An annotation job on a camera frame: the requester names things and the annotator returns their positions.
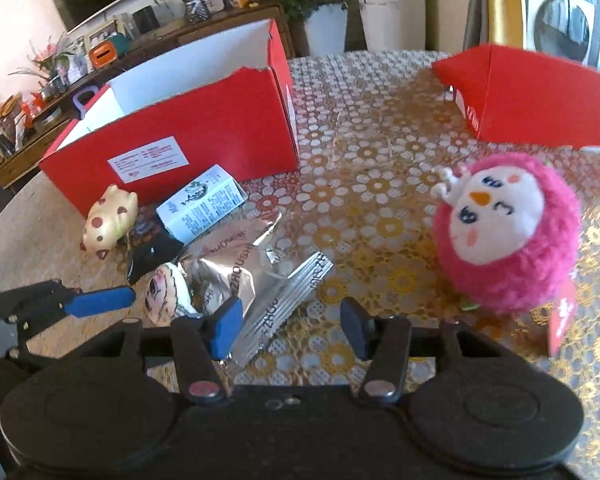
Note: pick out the white tower air conditioner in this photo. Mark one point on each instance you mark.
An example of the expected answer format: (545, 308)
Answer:
(394, 24)

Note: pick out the red box lid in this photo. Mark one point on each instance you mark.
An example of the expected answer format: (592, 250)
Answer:
(509, 95)

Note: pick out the cartoon face egg toy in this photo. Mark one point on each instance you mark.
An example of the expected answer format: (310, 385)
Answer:
(168, 296)

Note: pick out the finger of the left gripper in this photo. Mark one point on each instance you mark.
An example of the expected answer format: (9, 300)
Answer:
(84, 304)

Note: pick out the orange box on sideboard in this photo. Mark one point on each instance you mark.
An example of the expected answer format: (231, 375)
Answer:
(103, 54)

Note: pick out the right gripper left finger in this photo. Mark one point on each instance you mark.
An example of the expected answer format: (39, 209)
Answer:
(197, 343)

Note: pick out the white planter green plant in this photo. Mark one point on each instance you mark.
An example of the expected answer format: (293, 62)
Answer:
(317, 27)

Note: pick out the spotted cream pig toy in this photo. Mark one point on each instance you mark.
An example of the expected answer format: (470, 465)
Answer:
(109, 219)

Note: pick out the red flower arrangement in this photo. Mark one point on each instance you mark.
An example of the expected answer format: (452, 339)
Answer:
(50, 64)

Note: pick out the black snack packet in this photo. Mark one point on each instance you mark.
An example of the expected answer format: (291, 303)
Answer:
(149, 245)

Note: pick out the black speaker box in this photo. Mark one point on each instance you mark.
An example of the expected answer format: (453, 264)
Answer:
(145, 20)

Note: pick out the red cardboard box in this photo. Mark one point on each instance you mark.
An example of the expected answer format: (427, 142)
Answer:
(221, 100)

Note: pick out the silver foil snack bag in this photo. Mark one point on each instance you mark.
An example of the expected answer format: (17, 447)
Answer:
(241, 259)

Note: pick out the white blue small carton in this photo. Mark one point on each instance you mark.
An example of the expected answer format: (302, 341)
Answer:
(200, 204)

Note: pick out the purple kettlebell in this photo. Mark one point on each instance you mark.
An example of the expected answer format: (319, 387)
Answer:
(83, 99)

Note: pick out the pink plush bird toy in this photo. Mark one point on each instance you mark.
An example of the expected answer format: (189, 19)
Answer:
(506, 231)

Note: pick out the framed photo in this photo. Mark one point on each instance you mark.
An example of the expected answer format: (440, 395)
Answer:
(99, 35)

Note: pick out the white washing machine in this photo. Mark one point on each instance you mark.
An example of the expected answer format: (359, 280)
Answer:
(563, 28)

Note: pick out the yellow curtain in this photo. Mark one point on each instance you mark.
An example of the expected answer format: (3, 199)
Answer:
(506, 22)

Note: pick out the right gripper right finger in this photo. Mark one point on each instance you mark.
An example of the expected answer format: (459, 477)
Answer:
(384, 343)

